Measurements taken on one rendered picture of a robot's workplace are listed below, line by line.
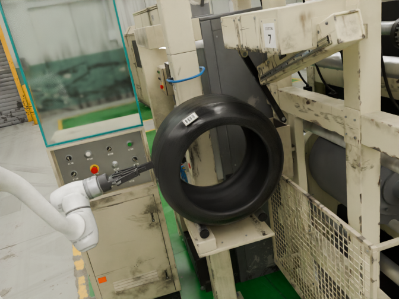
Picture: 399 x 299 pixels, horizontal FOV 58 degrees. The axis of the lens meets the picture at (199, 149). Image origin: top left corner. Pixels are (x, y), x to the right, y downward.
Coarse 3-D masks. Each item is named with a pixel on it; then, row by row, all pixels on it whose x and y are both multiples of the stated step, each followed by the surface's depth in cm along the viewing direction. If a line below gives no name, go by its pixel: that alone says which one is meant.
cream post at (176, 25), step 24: (168, 0) 161; (168, 24) 164; (168, 48) 170; (192, 48) 170; (192, 72) 174; (192, 96) 177; (192, 144) 185; (192, 168) 189; (216, 264) 210; (216, 288) 216
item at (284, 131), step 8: (272, 120) 205; (280, 128) 186; (288, 128) 187; (280, 136) 188; (288, 136) 189; (288, 144) 190; (288, 152) 192; (288, 160) 193; (288, 168) 195; (288, 176) 196
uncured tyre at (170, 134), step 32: (224, 96) 157; (160, 128) 159; (192, 128) 142; (256, 128) 148; (160, 160) 146; (256, 160) 182; (192, 192) 181; (224, 192) 185; (256, 192) 173; (224, 224) 162
